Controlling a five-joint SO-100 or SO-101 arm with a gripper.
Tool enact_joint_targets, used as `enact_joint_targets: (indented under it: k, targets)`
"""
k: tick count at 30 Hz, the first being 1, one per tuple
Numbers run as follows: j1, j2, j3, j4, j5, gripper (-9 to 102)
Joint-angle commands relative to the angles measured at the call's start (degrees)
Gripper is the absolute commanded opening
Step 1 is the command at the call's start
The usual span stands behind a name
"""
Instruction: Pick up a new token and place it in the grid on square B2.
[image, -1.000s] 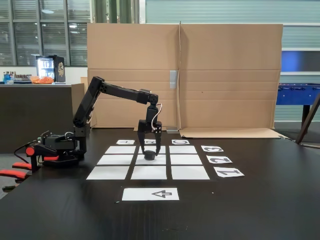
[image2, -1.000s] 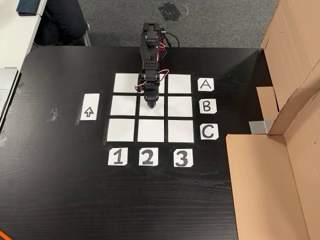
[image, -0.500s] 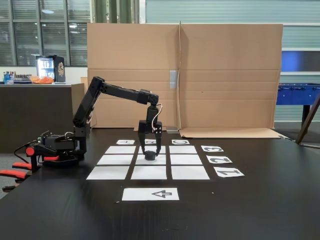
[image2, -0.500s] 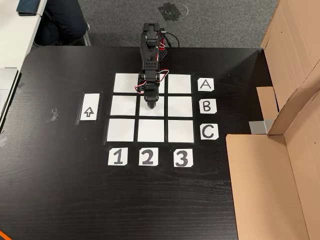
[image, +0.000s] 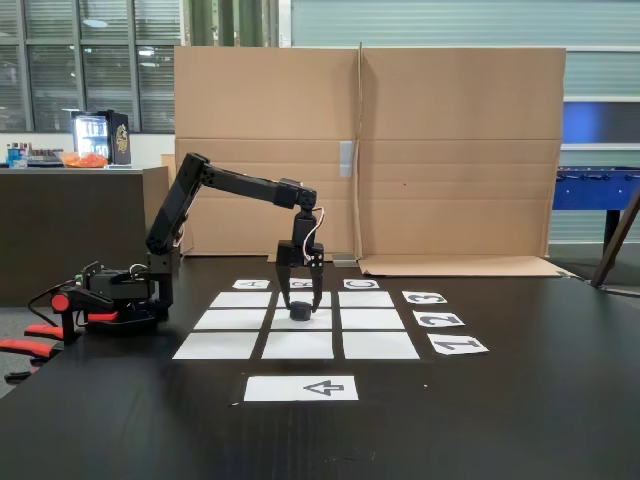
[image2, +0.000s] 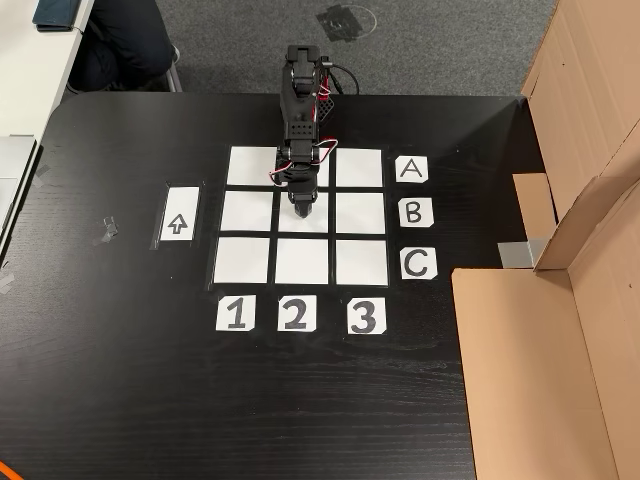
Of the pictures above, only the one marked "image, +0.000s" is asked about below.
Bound blue foosball table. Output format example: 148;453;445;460
552;166;640;256

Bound bowl of orange snacks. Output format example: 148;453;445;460
54;151;109;169

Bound large cardboard panel with flap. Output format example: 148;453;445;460
355;42;571;277

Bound paper label number 2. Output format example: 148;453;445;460
412;311;466;329

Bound white arrow paper sheet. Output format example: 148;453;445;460
243;375;360;402

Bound dark brown counter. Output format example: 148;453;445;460
0;167;171;307

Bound paper label number 3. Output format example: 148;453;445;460
401;290;448;305

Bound white blank grid sheet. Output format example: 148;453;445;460
338;291;396;308
209;291;273;308
270;308;333;331
261;331;335;360
172;332;260;360
340;308;406;331
193;309;268;331
342;331;420;360
276;291;332;308

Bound black clamp with red knob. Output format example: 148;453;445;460
49;285;121;346

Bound white pink robot cable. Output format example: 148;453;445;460
301;206;327;262

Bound black mini fridge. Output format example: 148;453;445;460
71;109;132;166

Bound brown wooden stand leg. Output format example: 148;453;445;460
589;189;640;289

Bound large brown cardboard panel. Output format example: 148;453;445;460
173;45;362;263

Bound paper label number 1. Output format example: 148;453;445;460
427;335;490;356

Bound small brown cardboard sheet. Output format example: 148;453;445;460
142;154;182;256

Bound red clamp handle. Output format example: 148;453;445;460
0;338;54;360
23;323;65;340

